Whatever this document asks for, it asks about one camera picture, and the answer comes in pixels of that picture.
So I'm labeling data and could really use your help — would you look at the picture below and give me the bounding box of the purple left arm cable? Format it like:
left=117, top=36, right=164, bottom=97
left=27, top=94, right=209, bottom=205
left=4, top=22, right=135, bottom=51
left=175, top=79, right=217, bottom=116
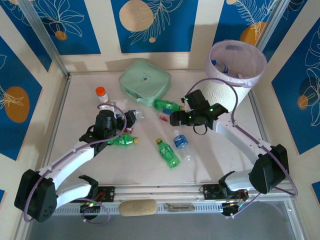
left=23, top=103, right=127, bottom=225

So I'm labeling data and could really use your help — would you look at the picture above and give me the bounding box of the long aluminium base rail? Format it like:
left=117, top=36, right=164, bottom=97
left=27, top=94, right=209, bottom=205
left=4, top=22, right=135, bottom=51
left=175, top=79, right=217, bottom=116
left=21, top=183, right=297, bottom=206

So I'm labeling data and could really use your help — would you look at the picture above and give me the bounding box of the controller board with LED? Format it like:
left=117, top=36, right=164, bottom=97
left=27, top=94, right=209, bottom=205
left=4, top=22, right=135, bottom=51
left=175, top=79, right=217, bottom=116
left=79, top=199, right=101, bottom=221
left=221, top=199, right=246, bottom=219

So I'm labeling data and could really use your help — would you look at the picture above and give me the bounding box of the flat metal bracket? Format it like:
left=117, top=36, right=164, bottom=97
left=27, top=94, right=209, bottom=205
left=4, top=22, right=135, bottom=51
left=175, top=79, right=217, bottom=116
left=163, top=202, right=196, bottom=213

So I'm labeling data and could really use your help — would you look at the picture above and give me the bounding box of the white gauze packet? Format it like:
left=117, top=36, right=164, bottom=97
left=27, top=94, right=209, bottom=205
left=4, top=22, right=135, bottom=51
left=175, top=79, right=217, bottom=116
left=109, top=99, right=128, bottom=109

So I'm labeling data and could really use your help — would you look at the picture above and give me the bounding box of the black wire loop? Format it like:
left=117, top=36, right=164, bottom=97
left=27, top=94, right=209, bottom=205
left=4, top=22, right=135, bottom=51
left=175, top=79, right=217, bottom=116
left=192, top=124, right=208, bottom=137
left=78, top=124, right=95, bottom=144

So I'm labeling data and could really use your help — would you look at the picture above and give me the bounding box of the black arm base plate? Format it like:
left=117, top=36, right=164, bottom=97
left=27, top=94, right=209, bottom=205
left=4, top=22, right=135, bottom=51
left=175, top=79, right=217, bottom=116
left=68, top=185, right=116, bottom=204
left=201, top=183, right=250, bottom=201

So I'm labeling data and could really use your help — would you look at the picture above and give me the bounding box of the aluminium side rail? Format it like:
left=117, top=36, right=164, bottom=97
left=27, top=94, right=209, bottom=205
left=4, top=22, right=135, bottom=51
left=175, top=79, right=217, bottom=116
left=48, top=74, right=73, bottom=153

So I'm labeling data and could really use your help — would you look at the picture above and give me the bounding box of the clear square plastic bottle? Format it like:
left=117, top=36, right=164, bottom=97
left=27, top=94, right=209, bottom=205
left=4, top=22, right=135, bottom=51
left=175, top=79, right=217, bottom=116
left=156, top=108, right=174, bottom=123

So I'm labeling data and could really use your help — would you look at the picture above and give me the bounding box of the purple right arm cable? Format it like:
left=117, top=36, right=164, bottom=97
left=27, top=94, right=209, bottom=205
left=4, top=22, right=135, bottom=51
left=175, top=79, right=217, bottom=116
left=187, top=77, right=299, bottom=220

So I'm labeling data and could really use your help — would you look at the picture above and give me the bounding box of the slotted metal strip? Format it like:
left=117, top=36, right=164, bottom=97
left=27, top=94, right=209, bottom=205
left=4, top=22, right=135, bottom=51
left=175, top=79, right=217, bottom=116
left=53, top=203, right=227, bottom=216

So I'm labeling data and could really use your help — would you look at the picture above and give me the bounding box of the blue floral wall panel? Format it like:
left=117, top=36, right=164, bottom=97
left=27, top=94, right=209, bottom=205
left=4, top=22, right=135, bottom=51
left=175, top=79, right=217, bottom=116
left=0, top=34, right=43, bottom=161
left=111, top=0, right=199, bottom=54
left=31, top=0, right=102, bottom=56
left=0, top=4, right=53, bottom=73
left=212, top=0, right=278, bottom=48
left=271, top=17, right=320, bottom=155

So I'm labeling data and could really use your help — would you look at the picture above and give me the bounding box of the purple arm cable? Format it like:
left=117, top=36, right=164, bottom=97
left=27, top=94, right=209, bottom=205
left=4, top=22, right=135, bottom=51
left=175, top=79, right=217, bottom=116
left=23, top=103, right=127, bottom=225
left=187, top=77, right=299, bottom=220

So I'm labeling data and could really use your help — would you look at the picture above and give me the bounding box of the blue label water bottle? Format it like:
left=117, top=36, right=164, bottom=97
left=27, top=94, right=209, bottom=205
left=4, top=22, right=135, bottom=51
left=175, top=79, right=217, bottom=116
left=172, top=129, right=193, bottom=162

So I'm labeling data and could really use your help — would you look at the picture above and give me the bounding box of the orange cap pill bottle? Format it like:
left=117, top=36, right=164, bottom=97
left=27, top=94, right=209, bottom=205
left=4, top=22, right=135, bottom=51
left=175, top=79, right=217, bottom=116
left=95, top=86, right=110, bottom=104

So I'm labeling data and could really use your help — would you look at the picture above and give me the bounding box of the green plastic soda bottle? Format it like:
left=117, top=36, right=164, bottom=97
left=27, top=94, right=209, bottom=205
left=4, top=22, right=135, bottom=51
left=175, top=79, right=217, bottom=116
left=153, top=98, right=183, bottom=111
left=106, top=134, right=140, bottom=148
left=155, top=138, right=181, bottom=170

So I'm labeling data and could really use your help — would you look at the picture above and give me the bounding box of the white ribbed bin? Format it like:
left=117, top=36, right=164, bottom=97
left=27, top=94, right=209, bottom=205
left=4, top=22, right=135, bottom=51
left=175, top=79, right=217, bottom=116
left=204, top=41, right=268, bottom=111

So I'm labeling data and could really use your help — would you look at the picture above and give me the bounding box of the blue cap water bottle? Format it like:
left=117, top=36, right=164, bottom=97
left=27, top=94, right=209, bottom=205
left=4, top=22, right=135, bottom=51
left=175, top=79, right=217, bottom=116
left=210, top=58, right=231, bottom=75

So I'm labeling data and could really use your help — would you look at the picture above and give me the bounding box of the aluminium frame post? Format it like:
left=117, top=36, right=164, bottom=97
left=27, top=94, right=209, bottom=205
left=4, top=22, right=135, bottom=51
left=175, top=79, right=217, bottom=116
left=256, top=0, right=286, bottom=51
left=18, top=0, right=70, bottom=77

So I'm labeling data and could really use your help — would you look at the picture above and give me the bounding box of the mint green zip pouch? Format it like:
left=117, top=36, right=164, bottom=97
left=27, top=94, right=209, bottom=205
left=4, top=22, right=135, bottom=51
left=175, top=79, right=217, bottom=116
left=118, top=59, right=173, bottom=108

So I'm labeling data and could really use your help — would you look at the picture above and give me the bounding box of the tan foam roll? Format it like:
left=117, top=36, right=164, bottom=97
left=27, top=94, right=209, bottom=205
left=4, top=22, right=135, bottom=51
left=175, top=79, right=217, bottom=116
left=118, top=199, right=159, bottom=217

